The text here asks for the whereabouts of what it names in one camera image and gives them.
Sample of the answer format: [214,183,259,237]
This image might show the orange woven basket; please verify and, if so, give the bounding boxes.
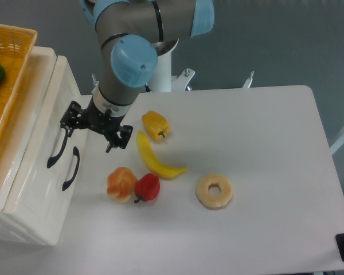
[0,24,37,140]

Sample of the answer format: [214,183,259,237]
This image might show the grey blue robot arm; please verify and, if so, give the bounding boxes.
[60,1,214,148]

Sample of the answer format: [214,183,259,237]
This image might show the white drawer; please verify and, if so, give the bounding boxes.
[56,129,88,228]
[3,56,80,245]

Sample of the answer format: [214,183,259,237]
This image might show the yellow banana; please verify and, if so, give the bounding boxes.
[136,131,187,179]

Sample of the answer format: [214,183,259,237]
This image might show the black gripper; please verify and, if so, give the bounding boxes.
[60,101,133,153]

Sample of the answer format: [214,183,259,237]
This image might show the white drawer cabinet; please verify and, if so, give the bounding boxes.
[0,46,58,246]

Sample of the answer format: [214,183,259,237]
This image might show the white metal frame bracket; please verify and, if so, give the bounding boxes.
[242,70,255,89]

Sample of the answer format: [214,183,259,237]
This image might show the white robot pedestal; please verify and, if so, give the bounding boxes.
[92,34,195,104]

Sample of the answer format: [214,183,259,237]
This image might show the yellow bell pepper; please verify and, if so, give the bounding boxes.
[142,111,170,141]

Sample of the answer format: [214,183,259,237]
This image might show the beige donut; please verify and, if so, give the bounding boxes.
[195,173,233,210]

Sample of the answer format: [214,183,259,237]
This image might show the red bell pepper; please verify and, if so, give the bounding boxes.
[134,173,161,203]

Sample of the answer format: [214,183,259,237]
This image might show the orange knotted bread roll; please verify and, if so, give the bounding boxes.
[106,167,138,203]

